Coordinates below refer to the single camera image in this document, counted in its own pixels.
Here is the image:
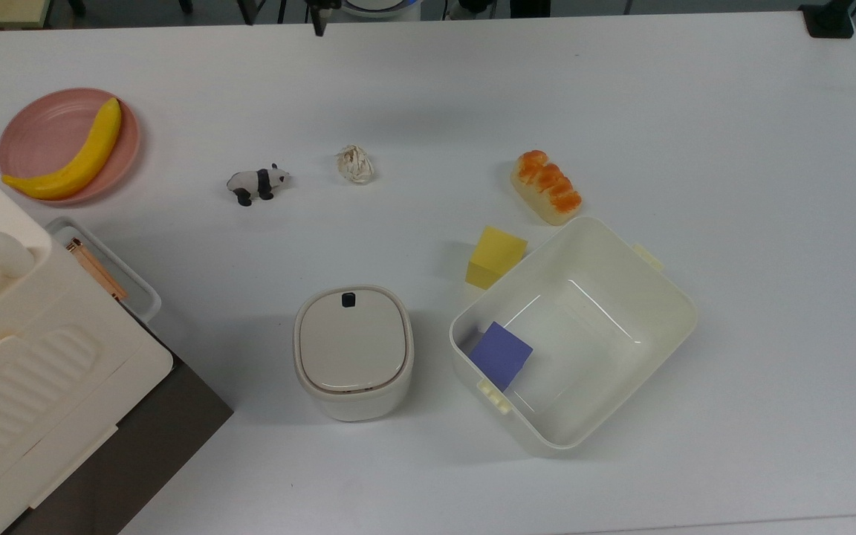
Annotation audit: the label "yellow banana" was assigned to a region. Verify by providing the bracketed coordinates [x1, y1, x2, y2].
[1, 97, 123, 201]

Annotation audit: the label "black table clamp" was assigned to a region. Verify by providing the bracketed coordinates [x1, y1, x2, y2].
[799, 0, 856, 39]

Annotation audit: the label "panda toy figure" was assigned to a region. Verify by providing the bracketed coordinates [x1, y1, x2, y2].
[227, 163, 291, 207]

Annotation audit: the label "orange glazed bread loaf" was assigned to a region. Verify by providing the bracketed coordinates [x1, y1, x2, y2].
[510, 150, 583, 227]

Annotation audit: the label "yellow foam block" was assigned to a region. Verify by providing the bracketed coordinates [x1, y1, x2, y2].
[465, 226, 529, 291]

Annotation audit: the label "white lidded trash bin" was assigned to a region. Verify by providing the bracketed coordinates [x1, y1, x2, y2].
[293, 285, 415, 423]

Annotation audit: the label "purple foam block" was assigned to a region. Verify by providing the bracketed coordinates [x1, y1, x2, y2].
[469, 321, 534, 392]

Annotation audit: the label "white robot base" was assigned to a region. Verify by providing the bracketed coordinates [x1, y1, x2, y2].
[341, 0, 423, 21]

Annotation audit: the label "orange chopsticks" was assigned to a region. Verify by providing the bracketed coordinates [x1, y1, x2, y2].
[65, 238, 129, 302]

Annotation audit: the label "crumpled paper ball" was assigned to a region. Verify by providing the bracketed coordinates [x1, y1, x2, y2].
[336, 144, 375, 185]

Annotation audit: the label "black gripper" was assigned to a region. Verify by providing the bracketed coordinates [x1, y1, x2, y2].
[307, 0, 343, 37]

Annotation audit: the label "pink plate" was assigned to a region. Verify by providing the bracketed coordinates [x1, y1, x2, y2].
[0, 88, 142, 206]

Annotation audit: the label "dark grey board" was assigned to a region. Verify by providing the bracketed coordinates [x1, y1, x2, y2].
[3, 355, 234, 535]

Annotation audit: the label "large white plastic appliance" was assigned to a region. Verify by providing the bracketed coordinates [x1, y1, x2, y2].
[0, 145, 175, 535]

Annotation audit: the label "clear plastic tray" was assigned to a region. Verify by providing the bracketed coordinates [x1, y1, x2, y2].
[45, 217, 162, 325]

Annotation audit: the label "white plastic basket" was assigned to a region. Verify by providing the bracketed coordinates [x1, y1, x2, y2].
[449, 215, 698, 457]

